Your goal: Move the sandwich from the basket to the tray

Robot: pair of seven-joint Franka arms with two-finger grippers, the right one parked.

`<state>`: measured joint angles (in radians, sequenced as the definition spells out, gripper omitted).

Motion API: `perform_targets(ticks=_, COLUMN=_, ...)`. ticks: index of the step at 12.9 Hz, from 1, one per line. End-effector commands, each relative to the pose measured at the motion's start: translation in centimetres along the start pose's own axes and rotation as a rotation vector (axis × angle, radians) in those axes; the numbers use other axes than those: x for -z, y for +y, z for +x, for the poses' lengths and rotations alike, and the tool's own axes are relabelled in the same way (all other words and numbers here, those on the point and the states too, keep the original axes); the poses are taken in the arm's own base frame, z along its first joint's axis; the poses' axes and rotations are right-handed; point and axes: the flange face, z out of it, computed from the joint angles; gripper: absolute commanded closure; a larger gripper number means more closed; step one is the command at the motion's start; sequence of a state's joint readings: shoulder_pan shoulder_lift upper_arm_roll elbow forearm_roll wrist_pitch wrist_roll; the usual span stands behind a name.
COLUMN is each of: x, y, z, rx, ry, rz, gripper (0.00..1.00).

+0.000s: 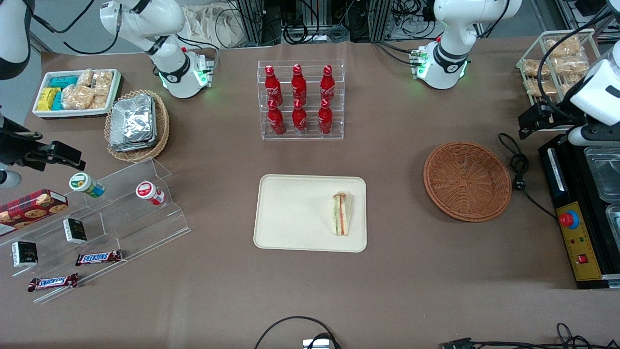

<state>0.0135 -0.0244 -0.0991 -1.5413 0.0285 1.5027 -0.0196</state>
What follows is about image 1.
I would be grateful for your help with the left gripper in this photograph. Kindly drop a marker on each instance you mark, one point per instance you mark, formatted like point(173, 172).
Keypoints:
point(553, 115)

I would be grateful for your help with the triangular sandwich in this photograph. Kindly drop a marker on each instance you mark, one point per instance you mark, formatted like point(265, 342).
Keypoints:
point(342, 214)

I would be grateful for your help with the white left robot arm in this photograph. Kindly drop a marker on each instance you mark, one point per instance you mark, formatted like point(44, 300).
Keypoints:
point(453, 63)

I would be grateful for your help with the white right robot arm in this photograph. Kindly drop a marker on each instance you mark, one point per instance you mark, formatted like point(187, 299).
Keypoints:
point(145, 19)

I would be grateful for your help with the white snack tray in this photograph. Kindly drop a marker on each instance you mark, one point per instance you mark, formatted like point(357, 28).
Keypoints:
point(43, 113)

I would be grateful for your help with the wicker basket with foil packs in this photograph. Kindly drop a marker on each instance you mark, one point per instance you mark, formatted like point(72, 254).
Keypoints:
point(162, 126)

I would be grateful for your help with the empty brown wicker basket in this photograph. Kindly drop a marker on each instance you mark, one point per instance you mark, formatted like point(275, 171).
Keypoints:
point(467, 182)

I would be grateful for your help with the beige plastic tray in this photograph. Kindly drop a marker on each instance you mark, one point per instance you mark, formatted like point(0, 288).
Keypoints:
point(295, 218)

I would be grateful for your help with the green sunflower lid jar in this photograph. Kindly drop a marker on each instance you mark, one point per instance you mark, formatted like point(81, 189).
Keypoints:
point(82, 183)

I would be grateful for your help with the clear bag of crackers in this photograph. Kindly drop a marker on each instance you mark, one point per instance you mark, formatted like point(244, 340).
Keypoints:
point(566, 66)
point(533, 88)
point(564, 85)
point(533, 68)
point(564, 47)

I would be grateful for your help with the yellow snack pack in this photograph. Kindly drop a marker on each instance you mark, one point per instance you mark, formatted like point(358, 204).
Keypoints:
point(47, 98)

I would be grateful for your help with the teal snack pack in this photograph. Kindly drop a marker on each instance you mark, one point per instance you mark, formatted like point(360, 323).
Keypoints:
point(64, 81)
point(57, 101)

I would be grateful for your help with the clear bag of rice snacks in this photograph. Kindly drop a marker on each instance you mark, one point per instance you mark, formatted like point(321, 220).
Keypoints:
point(85, 77)
point(99, 102)
point(77, 98)
point(103, 82)

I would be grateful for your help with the silver foil pack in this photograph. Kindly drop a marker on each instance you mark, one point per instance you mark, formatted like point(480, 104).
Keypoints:
point(133, 121)
point(131, 148)

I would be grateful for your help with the red tartan cookie box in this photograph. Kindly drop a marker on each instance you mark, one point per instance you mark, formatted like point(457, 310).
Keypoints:
point(29, 208)

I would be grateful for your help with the steel food pan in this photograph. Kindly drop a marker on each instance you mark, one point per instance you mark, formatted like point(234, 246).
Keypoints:
point(603, 174)
point(614, 220)

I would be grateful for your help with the dark green tea box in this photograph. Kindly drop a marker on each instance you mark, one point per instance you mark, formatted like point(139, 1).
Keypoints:
point(24, 254)
point(75, 231)

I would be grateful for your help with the red lid jar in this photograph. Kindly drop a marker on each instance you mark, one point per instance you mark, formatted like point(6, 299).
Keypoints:
point(147, 191)

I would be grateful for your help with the red emergency stop button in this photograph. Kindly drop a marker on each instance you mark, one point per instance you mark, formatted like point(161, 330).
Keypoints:
point(569, 219)

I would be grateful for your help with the clear acrylic stepped shelf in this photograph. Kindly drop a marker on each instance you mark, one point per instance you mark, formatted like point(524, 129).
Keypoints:
point(140, 228)

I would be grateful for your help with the Snickers chocolate bar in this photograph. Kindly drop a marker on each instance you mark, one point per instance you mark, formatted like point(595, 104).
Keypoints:
point(53, 282)
point(98, 258)

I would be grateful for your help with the black appliance with yellow panel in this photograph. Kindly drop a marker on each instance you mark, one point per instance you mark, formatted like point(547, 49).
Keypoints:
point(593, 232)

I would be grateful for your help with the beige cloth bag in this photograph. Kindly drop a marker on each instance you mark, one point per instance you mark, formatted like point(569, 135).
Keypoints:
point(213, 26)

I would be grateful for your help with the red cola bottle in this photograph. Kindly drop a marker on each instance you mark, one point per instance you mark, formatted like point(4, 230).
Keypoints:
point(299, 85)
point(300, 120)
point(328, 85)
point(276, 121)
point(325, 120)
point(272, 87)

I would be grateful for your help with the clear acrylic bottle rack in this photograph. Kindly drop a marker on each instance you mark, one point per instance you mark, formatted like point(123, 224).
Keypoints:
point(339, 97)

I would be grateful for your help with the aluminium equipment rack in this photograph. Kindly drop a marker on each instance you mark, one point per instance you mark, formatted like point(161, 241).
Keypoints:
point(252, 19)

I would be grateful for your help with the small grey device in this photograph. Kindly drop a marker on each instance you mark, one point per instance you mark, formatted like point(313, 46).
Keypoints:
point(317, 344)

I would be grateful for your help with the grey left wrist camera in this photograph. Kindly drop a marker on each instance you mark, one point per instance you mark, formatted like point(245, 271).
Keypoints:
point(591, 134)

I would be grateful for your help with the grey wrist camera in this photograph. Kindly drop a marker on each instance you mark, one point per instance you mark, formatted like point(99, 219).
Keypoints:
point(591, 134)
point(9, 179)

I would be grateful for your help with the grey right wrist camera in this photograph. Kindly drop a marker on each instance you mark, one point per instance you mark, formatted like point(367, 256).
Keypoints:
point(9, 179)

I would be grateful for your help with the aluminium frame profile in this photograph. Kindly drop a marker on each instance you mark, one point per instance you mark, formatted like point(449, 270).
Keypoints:
point(571, 14)

